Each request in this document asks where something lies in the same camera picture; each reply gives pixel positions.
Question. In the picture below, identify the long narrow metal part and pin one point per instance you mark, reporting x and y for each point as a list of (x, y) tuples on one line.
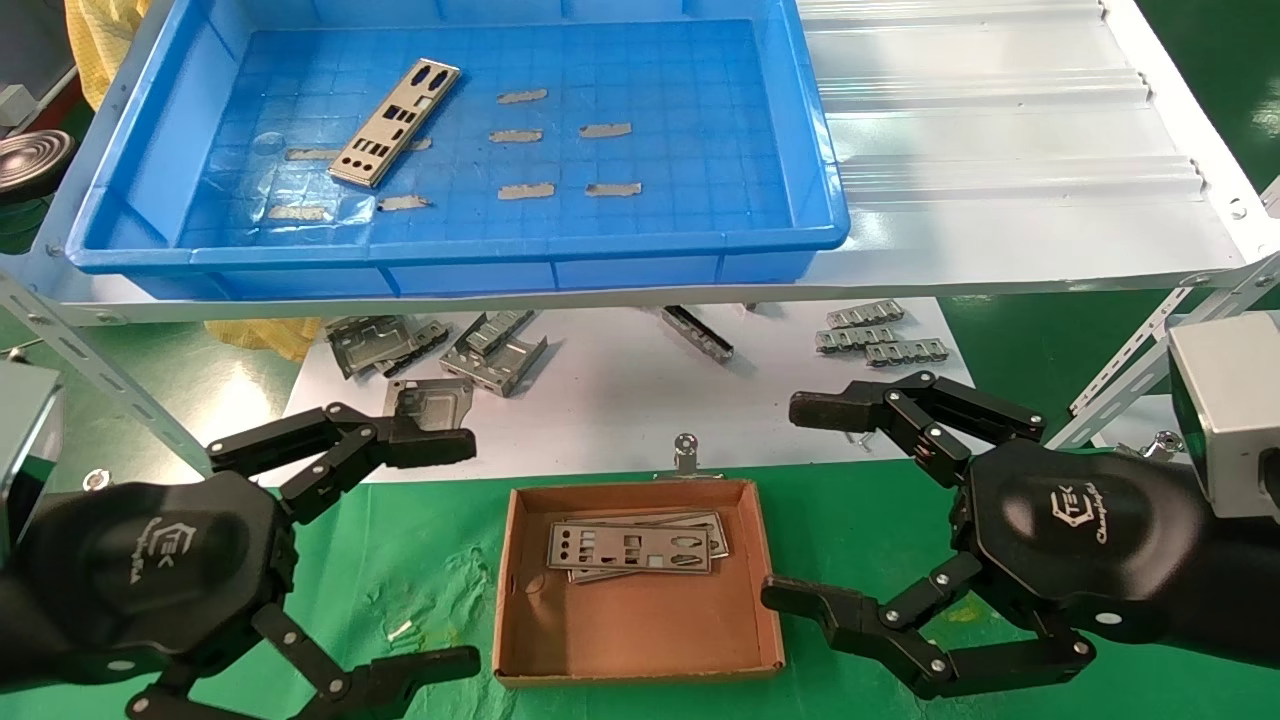
[(697, 332)]

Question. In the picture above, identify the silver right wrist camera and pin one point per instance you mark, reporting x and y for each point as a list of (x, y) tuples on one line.
[(1225, 400)]

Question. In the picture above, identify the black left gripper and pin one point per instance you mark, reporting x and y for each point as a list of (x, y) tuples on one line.
[(150, 570)]

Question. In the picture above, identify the grey metal connector strip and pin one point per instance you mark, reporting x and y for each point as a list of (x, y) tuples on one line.
[(855, 338), (907, 352), (865, 315)]

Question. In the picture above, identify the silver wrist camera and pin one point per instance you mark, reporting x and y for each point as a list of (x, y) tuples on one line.
[(1225, 400), (25, 440)]

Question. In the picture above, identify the black round disc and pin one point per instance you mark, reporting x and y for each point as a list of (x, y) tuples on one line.
[(35, 160)]

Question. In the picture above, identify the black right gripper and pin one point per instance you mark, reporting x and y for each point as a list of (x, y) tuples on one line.
[(1080, 540)]

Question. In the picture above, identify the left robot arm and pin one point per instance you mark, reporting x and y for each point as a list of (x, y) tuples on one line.
[(10, 640)]

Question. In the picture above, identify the small metal piece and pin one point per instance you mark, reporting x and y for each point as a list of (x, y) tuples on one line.
[(860, 437)]

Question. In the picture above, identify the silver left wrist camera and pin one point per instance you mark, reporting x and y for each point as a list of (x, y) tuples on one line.
[(25, 440)]

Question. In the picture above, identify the small white scrap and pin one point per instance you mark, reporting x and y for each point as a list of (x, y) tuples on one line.
[(400, 630)]

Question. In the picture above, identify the small grey box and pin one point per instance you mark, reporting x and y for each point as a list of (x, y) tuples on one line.
[(15, 105)]

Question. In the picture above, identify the shallow cardboard box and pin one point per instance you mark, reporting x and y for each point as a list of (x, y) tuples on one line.
[(640, 630)]

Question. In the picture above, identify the blue plastic tray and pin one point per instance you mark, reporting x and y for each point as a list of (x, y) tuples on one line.
[(650, 60)]

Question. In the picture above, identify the green table cloth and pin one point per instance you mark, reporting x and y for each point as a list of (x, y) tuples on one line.
[(420, 560)]

